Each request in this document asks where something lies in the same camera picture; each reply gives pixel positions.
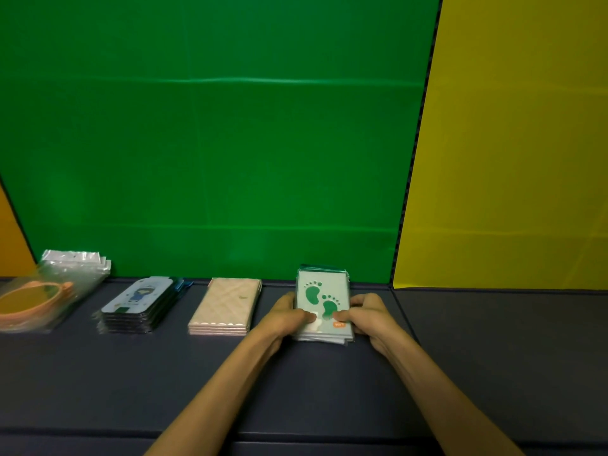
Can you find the person's right hand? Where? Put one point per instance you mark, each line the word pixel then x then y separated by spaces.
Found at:
pixel 373 320

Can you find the person's left hand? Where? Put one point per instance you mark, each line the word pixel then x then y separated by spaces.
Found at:
pixel 281 319

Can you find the person's left thumb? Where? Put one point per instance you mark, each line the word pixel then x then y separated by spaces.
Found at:
pixel 304 317

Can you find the person's right thumb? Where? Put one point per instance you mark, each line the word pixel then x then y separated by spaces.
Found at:
pixel 343 318

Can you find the stack of green footprint packets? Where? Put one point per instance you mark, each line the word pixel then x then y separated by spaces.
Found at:
pixel 323 299

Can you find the person's right forearm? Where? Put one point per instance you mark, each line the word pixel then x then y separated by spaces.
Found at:
pixel 449 398

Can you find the person's left forearm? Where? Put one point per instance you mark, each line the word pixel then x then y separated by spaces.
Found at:
pixel 216 398

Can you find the stack of beige patterned packets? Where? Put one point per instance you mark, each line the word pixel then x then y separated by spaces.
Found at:
pixel 228 306

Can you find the stack of blue cartoon packets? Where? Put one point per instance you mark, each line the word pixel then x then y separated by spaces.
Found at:
pixel 140 301

